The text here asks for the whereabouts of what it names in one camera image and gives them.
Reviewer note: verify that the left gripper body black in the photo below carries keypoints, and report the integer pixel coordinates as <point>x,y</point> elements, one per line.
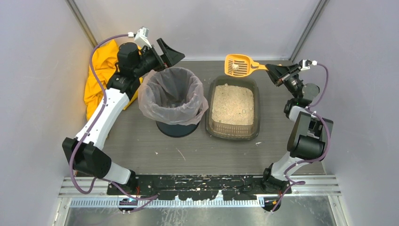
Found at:
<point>159,56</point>

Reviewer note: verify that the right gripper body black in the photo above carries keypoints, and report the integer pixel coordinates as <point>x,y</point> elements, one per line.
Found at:
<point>287,76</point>

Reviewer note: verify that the orange plastic litter scoop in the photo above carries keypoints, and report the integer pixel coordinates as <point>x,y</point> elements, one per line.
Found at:
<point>239,65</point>

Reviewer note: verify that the translucent trash bag liner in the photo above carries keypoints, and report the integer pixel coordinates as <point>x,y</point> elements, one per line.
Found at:
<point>174,96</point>

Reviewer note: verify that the dark translucent litter box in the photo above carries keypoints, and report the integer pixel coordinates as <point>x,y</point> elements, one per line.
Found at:
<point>234,108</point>

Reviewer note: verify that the black trash bin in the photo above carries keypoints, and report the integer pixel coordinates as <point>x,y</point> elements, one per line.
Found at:
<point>176,131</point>

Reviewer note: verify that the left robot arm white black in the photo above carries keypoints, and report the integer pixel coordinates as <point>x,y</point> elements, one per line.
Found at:
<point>84,151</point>

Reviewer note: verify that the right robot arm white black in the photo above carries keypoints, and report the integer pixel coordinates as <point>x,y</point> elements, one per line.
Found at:
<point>308,139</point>

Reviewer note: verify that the yellow cloth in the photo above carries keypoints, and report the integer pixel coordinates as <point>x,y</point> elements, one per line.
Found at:
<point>103,62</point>

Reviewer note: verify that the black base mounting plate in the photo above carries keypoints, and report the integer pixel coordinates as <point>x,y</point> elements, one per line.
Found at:
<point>200,187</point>

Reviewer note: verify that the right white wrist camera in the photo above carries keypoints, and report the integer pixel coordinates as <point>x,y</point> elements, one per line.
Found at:
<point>306,64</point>

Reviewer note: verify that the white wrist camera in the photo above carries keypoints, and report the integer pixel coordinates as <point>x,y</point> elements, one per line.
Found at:
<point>141,37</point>
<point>306,64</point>

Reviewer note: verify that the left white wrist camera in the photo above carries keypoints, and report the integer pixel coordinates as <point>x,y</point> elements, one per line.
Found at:
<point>141,37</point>

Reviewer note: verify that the aluminium rail frame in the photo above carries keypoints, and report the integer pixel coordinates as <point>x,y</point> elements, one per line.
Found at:
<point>314,186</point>

